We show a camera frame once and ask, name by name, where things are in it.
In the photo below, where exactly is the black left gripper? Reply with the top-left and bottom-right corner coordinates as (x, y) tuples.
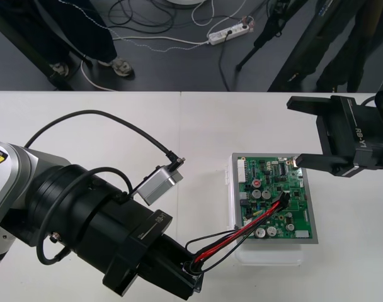
(102, 209), (205, 301)

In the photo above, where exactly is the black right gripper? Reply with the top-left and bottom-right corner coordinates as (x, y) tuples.
(287, 95), (381, 177)

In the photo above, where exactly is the green circuit board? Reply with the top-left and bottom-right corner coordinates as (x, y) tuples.
(231, 153), (319, 245)

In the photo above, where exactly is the red black green cable bundle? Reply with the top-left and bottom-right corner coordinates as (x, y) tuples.
(182, 191), (290, 275)

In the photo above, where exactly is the black tripod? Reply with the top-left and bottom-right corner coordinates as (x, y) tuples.
(235, 0), (295, 72)

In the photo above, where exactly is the white power strip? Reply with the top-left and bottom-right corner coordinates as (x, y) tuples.
(208, 17), (254, 45)

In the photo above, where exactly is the person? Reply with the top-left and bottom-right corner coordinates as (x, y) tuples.
(32, 0), (136, 78)

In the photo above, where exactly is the black stand frame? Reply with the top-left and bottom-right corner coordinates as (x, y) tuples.
(266, 0), (383, 94)

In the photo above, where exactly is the black floor cable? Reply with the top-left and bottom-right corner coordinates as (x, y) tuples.
(218, 31), (235, 92)

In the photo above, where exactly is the thin white floor cable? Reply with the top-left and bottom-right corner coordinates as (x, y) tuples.
(57, 0), (211, 53)

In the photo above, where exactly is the thick white floor cable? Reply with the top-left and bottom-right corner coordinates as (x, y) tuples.
(80, 58), (118, 92)

